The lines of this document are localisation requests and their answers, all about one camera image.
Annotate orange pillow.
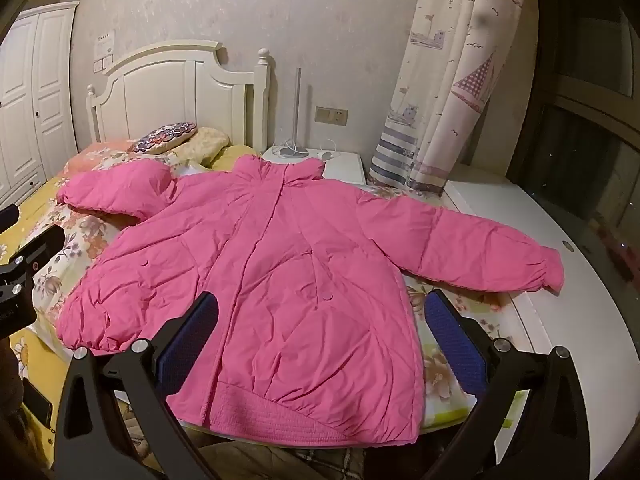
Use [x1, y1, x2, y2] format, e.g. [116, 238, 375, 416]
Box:
[64, 139, 147, 177]

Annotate white wardrobe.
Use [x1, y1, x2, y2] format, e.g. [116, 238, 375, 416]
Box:
[0, 1, 81, 202]

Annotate floral bedsheet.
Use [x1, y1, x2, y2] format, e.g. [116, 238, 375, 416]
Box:
[0, 152, 528, 436]

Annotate grey lamp stand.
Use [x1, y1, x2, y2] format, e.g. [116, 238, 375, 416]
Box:
[272, 67, 309, 159]

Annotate striped patterned curtain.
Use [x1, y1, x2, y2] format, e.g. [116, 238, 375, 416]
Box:
[367, 0, 544, 199]

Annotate white wooden headboard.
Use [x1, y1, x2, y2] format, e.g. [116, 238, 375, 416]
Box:
[86, 40, 273, 161]

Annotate white charger cable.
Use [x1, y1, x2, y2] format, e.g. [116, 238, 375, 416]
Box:
[314, 137, 344, 162]

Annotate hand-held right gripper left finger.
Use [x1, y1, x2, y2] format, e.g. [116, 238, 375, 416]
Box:
[52, 290, 221, 480]

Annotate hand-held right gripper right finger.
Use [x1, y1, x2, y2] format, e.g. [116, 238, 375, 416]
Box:
[422, 287, 592, 480]

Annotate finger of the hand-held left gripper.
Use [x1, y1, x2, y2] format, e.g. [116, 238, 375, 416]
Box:
[0, 227, 67, 273]

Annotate white window ledge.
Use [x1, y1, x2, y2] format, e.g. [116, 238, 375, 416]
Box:
[440, 179, 640, 413]

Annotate gold wall socket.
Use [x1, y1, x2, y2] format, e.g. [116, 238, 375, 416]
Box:
[315, 106, 349, 125]

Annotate dark window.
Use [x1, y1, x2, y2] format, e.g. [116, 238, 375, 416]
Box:
[507, 0, 640, 283]

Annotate white nightstand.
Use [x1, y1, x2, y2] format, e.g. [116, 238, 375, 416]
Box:
[260, 146, 369, 187]

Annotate embroidered round cushion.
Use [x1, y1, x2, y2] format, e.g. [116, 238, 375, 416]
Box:
[129, 120, 199, 155]

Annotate pink puffer jacket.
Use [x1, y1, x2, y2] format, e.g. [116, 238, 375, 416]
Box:
[55, 154, 564, 448]

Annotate plain yellow pillow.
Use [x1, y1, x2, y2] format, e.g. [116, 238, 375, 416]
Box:
[209, 144, 261, 171]

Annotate yellow floral pillow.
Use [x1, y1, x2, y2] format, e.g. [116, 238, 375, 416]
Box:
[175, 127, 232, 166]

